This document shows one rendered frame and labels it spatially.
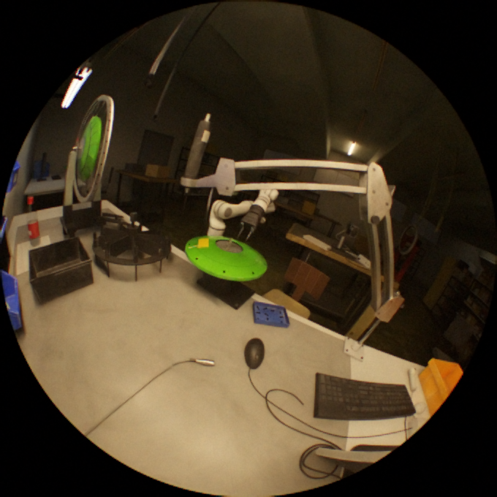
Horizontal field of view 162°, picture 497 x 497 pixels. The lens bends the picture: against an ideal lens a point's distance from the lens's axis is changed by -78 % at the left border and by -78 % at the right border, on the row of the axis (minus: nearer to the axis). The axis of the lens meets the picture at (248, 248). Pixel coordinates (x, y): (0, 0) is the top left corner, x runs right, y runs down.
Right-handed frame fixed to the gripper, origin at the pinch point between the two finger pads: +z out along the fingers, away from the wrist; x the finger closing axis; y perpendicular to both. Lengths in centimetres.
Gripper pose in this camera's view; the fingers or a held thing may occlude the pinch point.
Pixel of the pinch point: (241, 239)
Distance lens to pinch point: 77.9
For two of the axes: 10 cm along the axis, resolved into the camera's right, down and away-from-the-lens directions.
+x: 9.1, 3.8, -1.8
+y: 0.7, -5.6, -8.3
